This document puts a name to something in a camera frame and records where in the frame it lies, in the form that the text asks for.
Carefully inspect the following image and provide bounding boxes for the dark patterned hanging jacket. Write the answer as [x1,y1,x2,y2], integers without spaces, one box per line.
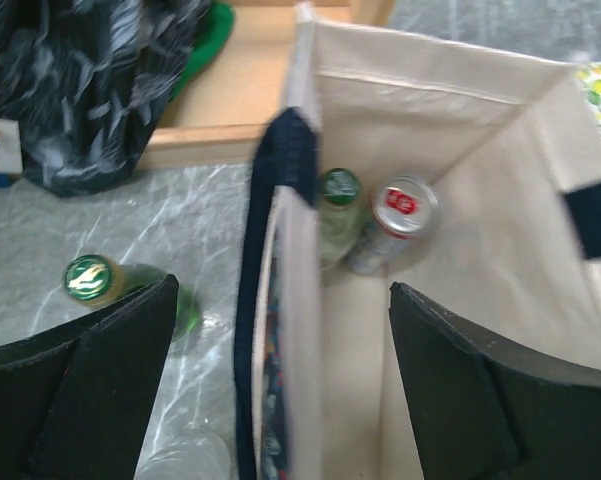
[0,1,211,197]

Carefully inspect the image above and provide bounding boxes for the green glass bottle left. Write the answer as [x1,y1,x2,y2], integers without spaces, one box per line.
[62,254,201,341]

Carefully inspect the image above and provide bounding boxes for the silver red soda can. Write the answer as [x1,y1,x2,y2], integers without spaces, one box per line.
[344,173,439,275]

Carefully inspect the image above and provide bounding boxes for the clear soda water bottle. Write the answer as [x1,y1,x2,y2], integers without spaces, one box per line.
[318,168,363,271]

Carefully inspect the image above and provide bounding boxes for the beige canvas tote bag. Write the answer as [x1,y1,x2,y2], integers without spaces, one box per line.
[233,2,601,479]

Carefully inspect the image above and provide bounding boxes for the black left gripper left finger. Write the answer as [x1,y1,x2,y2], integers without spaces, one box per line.
[0,275,179,479]

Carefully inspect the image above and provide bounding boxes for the green hanging garment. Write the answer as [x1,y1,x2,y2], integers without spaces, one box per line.
[170,1,235,101]

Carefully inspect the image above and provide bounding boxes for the clear water bottle left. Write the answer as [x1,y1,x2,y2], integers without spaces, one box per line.
[134,428,232,480]

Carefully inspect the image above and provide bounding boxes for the wooden clothes rack stand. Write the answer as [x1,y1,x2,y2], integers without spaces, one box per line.
[139,0,396,171]

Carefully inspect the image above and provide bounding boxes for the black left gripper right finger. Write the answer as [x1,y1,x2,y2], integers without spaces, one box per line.
[389,283,601,479]

